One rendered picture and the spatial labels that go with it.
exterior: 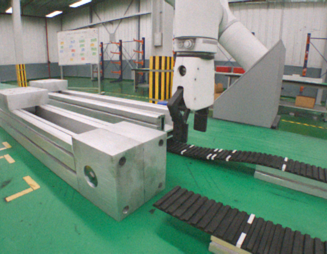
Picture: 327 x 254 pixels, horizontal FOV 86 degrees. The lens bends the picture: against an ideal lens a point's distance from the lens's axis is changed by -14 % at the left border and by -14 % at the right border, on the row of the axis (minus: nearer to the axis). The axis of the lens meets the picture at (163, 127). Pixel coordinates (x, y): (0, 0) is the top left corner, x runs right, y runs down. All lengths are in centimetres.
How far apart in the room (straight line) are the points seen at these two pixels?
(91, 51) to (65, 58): 99
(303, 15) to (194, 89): 781
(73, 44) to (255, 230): 644
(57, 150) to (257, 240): 30
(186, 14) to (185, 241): 35
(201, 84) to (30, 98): 43
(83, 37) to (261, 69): 585
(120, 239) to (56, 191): 14
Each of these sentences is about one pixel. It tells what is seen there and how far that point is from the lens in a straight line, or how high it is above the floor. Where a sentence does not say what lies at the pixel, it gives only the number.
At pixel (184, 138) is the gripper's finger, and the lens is 39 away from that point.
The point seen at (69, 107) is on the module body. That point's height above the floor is 83.
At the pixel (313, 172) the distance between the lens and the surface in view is 39.
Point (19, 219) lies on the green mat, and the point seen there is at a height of 78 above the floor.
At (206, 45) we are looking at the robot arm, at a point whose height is 101.
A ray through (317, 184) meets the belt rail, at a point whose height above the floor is 80.
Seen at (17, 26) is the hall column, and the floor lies 274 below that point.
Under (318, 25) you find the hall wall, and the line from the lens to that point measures 805.
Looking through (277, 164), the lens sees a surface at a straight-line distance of 38.
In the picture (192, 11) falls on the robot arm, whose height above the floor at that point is 106.
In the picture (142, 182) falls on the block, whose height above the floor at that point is 82.
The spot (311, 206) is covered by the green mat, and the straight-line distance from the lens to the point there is 37.
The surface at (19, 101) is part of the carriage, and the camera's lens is 59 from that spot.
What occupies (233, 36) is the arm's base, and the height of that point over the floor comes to 109.
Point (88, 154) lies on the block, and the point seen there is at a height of 86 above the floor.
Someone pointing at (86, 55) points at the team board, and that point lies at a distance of 620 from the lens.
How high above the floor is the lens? 97
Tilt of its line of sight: 18 degrees down
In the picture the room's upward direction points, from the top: 1 degrees clockwise
